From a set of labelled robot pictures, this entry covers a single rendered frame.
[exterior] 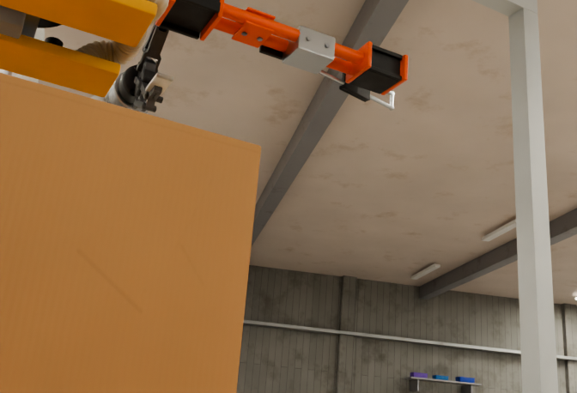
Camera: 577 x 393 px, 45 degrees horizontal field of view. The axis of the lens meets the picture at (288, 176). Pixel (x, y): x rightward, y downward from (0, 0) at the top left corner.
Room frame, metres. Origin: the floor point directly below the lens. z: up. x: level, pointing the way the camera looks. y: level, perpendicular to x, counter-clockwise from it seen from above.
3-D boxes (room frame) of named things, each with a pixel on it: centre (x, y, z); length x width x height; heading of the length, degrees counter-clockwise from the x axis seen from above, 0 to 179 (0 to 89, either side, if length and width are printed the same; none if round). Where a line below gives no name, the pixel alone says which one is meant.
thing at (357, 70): (1.09, -0.14, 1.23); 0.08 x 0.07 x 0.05; 116
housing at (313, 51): (1.04, -0.02, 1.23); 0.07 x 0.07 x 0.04; 26
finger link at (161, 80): (1.10, 0.24, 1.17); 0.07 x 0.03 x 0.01; 26
